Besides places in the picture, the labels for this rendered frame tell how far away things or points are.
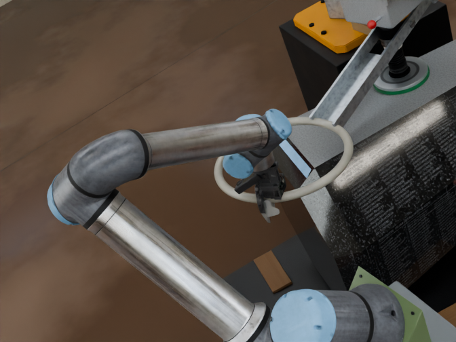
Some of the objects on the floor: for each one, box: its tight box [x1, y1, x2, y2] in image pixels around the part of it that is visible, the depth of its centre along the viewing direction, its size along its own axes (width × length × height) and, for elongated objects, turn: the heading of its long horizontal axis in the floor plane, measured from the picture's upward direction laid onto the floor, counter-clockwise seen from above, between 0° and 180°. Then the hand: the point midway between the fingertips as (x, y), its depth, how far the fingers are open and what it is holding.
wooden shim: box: [254, 250, 292, 294], centre depth 340 cm, size 25×10×2 cm, turn 44°
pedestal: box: [279, 1, 453, 111], centre depth 369 cm, size 66×66×74 cm
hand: (269, 213), depth 234 cm, fingers closed on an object, 5 cm apart
